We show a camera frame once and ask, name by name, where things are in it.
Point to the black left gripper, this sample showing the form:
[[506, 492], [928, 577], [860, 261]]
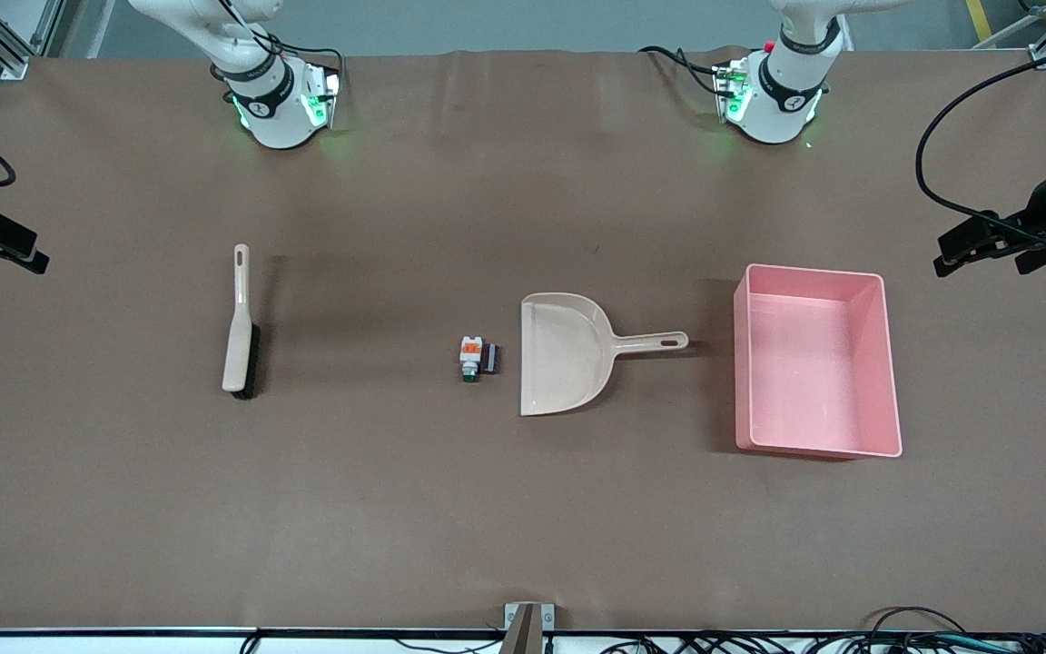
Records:
[[1043, 204]]

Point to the beige hand brush black bristles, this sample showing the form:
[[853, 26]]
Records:
[[237, 354]]

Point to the beige plastic dustpan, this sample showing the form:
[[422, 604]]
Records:
[[559, 354]]

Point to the white orange electronic switch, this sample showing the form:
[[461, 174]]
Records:
[[469, 350]]

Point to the black electronic component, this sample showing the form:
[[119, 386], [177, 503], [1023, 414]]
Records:
[[491, 359]]

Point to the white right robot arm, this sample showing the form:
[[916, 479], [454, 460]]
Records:
[[273, 109]]

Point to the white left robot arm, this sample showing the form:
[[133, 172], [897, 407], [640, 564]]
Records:
[[773, 104]]

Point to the pink plastic bin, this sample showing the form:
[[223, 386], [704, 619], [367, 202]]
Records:
[[814, 363]]

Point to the brown table mat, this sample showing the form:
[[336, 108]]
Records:
[[487, 509]]

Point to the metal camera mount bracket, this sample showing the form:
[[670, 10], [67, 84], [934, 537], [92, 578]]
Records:
[[527, 627]]

